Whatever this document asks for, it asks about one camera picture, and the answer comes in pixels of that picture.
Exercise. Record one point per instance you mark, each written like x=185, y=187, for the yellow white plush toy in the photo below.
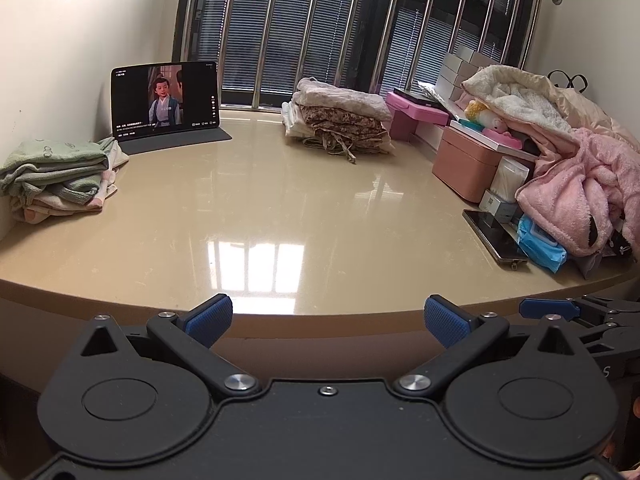
x=482, y=112

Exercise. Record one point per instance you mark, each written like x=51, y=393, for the pink storage box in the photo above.
x=462, y=167

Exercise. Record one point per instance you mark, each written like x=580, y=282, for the silver foil bag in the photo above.
x=432, y=91

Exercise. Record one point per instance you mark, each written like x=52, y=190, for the steel window bars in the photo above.
x=267, y=35

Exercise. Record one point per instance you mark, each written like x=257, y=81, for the small white box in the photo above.
x=495, y=205

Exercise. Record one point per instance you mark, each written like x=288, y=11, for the dark window with blinds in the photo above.
x=305, y=20

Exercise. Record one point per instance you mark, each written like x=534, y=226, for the white folded garment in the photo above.
x=291, y=120

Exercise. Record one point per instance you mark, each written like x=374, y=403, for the stack of white boxes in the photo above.
x=465, y=67

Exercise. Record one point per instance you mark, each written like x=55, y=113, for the cream pink folded garment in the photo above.
x=112, y=160

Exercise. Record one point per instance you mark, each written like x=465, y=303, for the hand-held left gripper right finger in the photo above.
x=446, y=322

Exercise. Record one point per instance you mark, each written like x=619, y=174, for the white flat tray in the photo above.
x=495, y=144

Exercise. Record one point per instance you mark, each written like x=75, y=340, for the blue wet wipes packet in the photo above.
x=542, y=247

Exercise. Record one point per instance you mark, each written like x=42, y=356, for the black smartphone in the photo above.
x=492, y=235

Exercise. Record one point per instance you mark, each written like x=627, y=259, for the black flat case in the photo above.
x=410, y=97

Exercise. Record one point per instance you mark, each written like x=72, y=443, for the cotton swab box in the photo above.
x=510, y=175

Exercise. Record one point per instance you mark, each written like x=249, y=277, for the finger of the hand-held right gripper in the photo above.
x=545, y=308
x=615, y=337

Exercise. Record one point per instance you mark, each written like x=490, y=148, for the pink fleece garment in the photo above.
x=570, y=200

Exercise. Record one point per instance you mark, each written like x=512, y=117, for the tablet with video screen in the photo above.
x=165, y=97

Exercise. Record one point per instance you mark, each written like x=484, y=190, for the cream lace folded garment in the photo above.
x=340, y=97

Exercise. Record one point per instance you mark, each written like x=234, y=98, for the green bear print pants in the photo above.
x=50, y=157

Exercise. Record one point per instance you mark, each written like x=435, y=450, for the brown floral folded garment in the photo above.
x=345, y=127

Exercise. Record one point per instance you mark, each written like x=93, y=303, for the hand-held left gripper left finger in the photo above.
x=210, y=316

